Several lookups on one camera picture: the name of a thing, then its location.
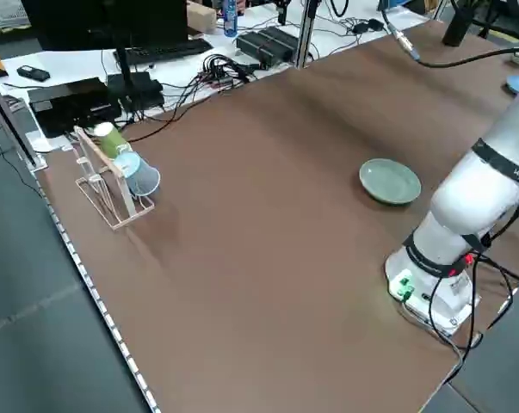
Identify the black power adapter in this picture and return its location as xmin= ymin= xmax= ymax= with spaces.
xmin=352 ymin=19 xmax=385 ymax=35

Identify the wooden cup rack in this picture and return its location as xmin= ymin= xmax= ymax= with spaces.
xmin=71 ymin=126 xmax=156 ymax=232

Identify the black remote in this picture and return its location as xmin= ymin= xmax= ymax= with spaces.
xmin=16 ymin=65 xmax=52 ymax=83

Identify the hub with black cables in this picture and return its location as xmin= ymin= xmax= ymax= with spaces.
xmin=196 ymin=53 xmax=260 ymax=89

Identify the cardboard box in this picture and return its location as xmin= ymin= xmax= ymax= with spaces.
xmin=186 ymin=0 xmax=217 ymax=35

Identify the blue paper cup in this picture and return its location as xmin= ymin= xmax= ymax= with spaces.
xmin=114 ymin=151 xmax=162 ymax=198

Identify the black computer monitor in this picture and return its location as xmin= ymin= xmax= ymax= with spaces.
xmin=21 ymin=0 xmax=189 ymax=87

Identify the black finned power unit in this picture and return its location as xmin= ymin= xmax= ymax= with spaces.
xmin=236 ymin=26 xmax=301 ymax=70

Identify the green paper cup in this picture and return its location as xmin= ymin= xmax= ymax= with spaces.
xmin=93 ymin=121 xmax=133 ymax=160

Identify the aluminium frame post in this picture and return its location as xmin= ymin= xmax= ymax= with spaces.
xmin=295 ymin=0 xmax=320 ymax=70

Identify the small black electronics box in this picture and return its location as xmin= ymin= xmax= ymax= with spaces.
xmin=107 ymin=71 xmax=164 ymax=113

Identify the black cable with silver connector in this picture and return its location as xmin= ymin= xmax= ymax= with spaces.
xmin=380 ymin=8 xmax=519 ymax=69

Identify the large black electronics box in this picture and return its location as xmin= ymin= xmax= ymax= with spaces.
xmin=28 ymin=77 xmax=122 ymax=139

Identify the white desk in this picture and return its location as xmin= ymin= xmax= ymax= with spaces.
xmin=0 ymin=0 xmax=441 ymax=151

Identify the black keyboard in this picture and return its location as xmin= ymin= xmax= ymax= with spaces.
xmin=113 ymin=39 xmax=214 ymax=68

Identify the blue water bottle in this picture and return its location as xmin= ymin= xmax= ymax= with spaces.
xmin=222 ymin=0 xmax=238 ymax=39

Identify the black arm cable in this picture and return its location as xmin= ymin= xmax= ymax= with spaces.
xmin=403 ymin=201 xmax=519 ymax=361

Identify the green plate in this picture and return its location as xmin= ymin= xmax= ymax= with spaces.
xmin=358 ymin=157 xmax=423 ymax=206

